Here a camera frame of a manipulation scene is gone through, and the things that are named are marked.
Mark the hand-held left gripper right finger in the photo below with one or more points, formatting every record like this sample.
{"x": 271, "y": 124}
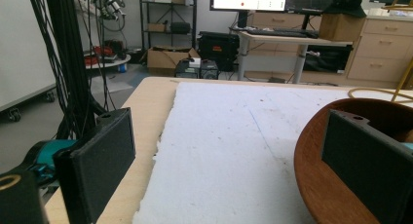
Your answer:
{"x": 363, "y": 152}

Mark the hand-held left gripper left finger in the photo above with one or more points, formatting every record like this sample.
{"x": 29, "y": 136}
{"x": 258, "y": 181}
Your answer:
{"x": 97, "y": 159}

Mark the wooden drawer cabinet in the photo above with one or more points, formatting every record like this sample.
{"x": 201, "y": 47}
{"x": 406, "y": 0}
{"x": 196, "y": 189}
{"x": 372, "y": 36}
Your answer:
{"x": 383, "y": 52}

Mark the black computer under desk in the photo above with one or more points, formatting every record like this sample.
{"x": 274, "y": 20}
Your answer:
{"x": 328, "y": 58}

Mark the black metal shelf rack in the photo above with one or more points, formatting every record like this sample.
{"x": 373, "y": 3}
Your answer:
{"x": 168, "y": 26}

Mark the black keyboard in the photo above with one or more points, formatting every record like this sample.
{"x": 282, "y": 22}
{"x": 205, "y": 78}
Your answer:
{"x": 276, "y": 32}

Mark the black hat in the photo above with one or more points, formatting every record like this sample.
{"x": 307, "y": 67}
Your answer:
{"x": 345, "y": 5}

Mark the light standing desk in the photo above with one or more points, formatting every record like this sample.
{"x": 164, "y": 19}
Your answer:
{"x": 279, "y": 40}

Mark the brown wooden bowl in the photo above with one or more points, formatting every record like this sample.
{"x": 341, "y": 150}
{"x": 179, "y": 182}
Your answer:
{"x": 311, "y": 172}

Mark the round white table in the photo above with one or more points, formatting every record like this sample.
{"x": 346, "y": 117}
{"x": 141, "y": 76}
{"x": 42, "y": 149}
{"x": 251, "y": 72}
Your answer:
{"x": 110, "y": 62}

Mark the small white box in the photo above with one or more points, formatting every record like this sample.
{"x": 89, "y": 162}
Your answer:
{"x": 195, "y": 62}

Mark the closed cardboard box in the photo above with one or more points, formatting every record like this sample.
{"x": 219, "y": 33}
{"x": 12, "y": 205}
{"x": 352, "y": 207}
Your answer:
{"x": 341, "y": 27}

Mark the dark computer monitor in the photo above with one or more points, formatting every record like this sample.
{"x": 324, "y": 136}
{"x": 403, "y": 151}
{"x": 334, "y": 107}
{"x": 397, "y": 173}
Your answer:
{"x": 308, "y": 0}

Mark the white foam mat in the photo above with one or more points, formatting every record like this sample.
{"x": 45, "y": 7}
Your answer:
{"x": 233, "y": 152}

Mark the small black electronic box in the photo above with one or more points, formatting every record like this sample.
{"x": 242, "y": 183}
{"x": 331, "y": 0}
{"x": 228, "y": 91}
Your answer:
{"x": 208, "y": 70}
{"x": 186, "y": 70}

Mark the open cardboard box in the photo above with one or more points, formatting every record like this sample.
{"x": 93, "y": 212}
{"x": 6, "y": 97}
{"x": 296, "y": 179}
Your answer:
{"x": 162, "y": 60}

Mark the white cabinet on casters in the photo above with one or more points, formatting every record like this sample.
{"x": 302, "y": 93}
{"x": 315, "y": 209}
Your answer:
{"x": 22, "y": 45}

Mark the yellow metal stand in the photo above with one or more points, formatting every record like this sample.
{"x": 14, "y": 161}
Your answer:
{"x": 401, "y": 84}

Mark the black equipment case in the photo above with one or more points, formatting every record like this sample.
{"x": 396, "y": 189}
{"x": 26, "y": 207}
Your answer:
{"x": 217, "y": 48}

